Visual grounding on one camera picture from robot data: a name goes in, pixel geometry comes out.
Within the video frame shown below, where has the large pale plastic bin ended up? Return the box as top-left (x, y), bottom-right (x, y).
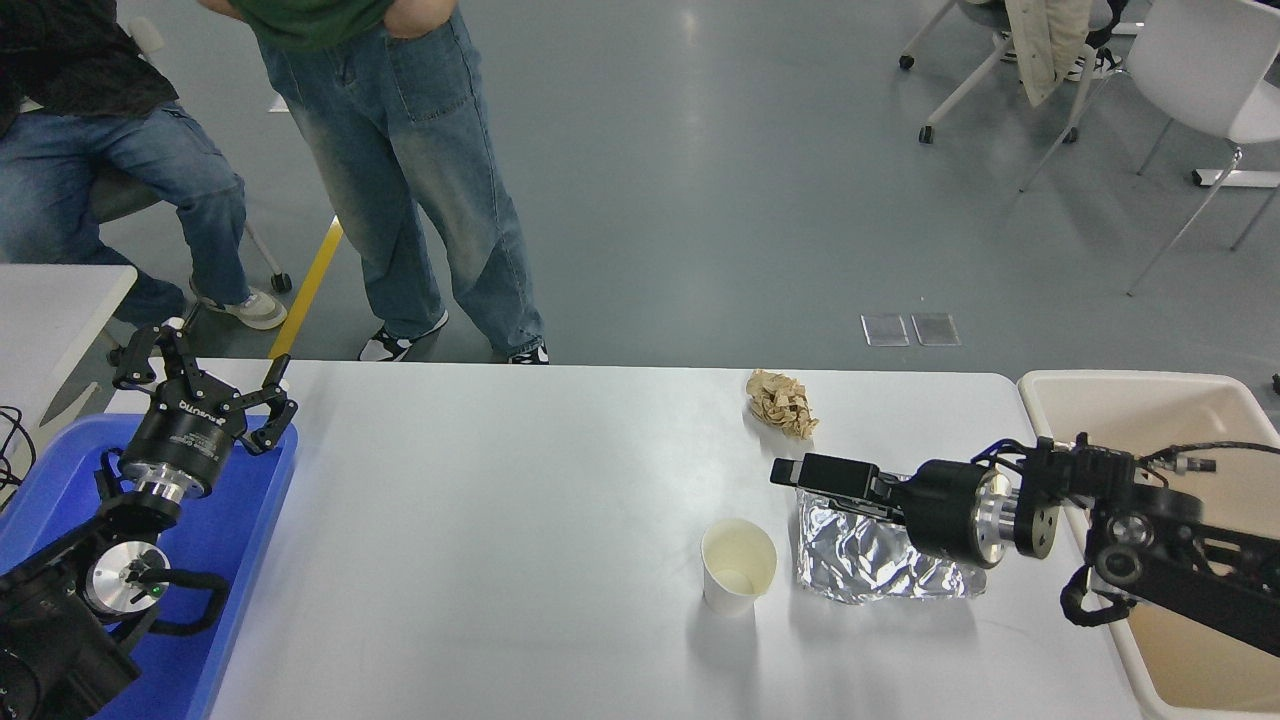
top-left (1018, 370), bottom-right (1280, 720)

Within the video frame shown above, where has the seated person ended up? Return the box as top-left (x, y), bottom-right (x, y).
top-left (0, 0), bottom-right (289, 333)

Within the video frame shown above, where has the person with black-white shoes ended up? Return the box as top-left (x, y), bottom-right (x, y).
top-left (995, 0), bottom-right (1126, 83)

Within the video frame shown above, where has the blue plastic tray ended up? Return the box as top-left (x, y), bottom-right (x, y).
top-left (0, 415), bottom-right (299, 720)

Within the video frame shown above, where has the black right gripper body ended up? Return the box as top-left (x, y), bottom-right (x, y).
top-left (902, 459), bottom-right (993, 569)

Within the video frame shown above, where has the standing person's left hand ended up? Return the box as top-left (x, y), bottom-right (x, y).
top-left (385, 0), bottom-right (458, 40)

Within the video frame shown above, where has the tan paper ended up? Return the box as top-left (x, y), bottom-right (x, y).
top-left (745, 368), bottom-right (820, 441)

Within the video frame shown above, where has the white floor base bar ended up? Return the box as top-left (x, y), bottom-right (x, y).
top-left (1192, 168), bottom-right (1280, 191)

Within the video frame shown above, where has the foil tray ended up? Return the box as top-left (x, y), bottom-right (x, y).
top-left (795, 487), bottom-right (987, 606)

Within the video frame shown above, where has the white-legged rolling chair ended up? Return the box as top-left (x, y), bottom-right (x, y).
top-left (898, 0), bottom-right (1101, 146)

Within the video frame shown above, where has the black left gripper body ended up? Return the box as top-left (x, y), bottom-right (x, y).
top-left (118, 393), bottom-right (247, 483)

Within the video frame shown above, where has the standing person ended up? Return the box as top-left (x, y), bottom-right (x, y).
top-left (198, 0), bottom-right (551, 366)

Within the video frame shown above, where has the thin black cable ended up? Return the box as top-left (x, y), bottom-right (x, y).
top-left (0, 405), bottom-right (39, 511)

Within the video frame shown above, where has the white paper cup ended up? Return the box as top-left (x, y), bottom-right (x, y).
top-left (700, 517), bottom-right (778, 617)

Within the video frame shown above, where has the white shell chair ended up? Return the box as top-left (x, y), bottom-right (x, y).
top-left (1020, 0), bottom-right (1280, 296)

